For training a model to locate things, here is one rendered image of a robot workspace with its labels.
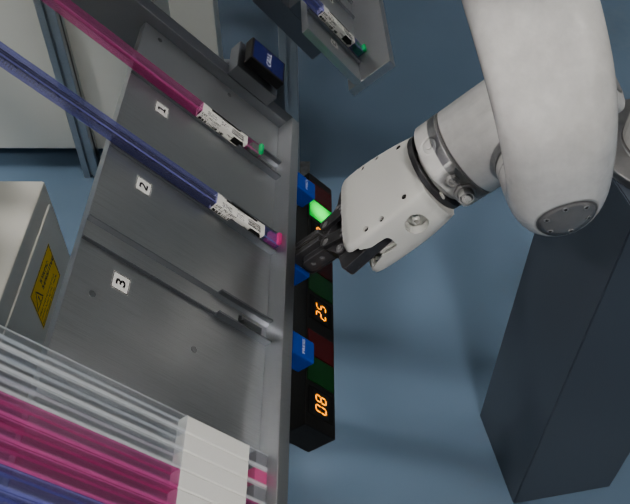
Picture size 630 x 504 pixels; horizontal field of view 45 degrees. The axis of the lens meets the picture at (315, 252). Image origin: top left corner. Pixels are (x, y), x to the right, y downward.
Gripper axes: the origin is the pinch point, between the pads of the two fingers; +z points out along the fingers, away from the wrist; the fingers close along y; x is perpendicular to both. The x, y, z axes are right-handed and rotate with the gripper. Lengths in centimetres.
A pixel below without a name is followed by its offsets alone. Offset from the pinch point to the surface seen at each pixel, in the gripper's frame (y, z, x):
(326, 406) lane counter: -14.1, 3.4, -5.1
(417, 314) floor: 49, 34, -66
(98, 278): -14.9, 2.4, 20.5
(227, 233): -2.2, 2.5, 9.2
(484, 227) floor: 75, 21, -79
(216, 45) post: 41.7, 11.6, 8.0
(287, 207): 4.0, 0.4, 3.6
